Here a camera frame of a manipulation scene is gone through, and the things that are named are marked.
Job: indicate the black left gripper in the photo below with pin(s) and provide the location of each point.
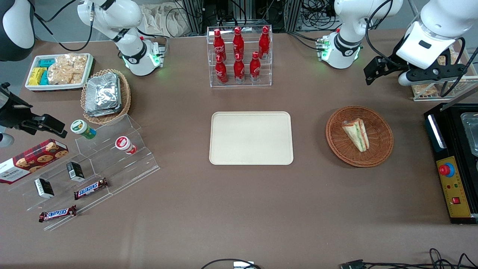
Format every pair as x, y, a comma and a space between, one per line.
387, 62

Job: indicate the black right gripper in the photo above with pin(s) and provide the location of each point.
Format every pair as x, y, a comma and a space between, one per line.
12, 115

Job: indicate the plastic-wrapped triangle sandwich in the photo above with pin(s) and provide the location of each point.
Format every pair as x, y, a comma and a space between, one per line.
357, 134

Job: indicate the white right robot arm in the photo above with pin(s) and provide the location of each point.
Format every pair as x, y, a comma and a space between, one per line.
112, 15

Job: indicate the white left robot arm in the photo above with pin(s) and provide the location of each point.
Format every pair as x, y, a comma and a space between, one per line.
349, 15

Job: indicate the white rectangular snack tray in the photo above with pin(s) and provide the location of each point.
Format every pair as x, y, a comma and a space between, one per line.
56, 87

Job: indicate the brown wicker basket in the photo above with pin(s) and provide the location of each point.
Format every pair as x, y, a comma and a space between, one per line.
381, 142

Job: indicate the light tan wicker basket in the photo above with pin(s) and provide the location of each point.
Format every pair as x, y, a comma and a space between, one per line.
125, 97

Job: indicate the beige plastic tray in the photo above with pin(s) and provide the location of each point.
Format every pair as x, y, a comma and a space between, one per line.
250, 138

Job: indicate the white cylinder on left wrist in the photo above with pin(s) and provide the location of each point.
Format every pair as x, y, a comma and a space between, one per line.
405, 79

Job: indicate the white cylinder on wrist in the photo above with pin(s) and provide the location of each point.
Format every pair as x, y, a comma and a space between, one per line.
405, 79
5, 139

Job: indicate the green lid snack cup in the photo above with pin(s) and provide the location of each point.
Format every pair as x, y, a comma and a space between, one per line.
83, 129

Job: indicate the red tartan cookie box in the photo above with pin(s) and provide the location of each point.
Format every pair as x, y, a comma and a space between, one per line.
33, 160

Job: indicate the teal snack pack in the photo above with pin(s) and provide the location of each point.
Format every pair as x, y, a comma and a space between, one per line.
47, 62
44, 77

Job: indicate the white cylinder on right wrist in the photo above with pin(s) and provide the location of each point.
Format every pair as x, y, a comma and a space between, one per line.
5, 139

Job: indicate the bagged fried snack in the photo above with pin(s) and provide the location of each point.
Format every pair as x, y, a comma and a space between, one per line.
452, 58
425, 90

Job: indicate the yellow snack pack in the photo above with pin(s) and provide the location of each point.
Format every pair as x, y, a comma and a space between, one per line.
36, 76

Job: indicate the clear bag of crackers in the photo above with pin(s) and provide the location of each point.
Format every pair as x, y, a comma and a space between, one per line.
73, 60
65, 76

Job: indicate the small black box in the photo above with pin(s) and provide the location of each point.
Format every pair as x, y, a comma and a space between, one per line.
44, 188
75, 171

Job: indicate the silver foil packs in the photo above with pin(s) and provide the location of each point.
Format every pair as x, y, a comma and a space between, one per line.
102, 93

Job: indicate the clear acrylic stepped stand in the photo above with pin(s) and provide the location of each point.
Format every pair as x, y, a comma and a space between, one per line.
112, 168

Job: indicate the brown Snickers bar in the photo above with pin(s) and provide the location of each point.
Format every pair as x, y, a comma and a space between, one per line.
90, 188
58, 213

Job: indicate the red lid snack cup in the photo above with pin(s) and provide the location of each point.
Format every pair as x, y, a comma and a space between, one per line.
125, 144

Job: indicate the steel pan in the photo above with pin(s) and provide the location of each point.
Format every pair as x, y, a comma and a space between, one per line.
471, 130

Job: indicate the red emergency stop button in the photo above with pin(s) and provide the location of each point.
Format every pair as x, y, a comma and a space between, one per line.
445, 170

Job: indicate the red cola bottle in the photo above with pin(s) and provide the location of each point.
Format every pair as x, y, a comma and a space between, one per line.
239, 70
238, 43
221, 71
255, 68
219, 45
264, 43

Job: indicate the clear acrylic bottle rack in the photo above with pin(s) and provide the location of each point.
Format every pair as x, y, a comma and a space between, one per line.
246, 80

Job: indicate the black appliance with yellow panel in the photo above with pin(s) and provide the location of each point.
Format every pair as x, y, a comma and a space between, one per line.
457, 198

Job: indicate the beige cloth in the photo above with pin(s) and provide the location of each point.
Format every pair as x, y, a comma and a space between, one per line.
160, 18

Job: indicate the small white device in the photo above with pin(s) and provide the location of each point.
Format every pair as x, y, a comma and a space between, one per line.
243, 265

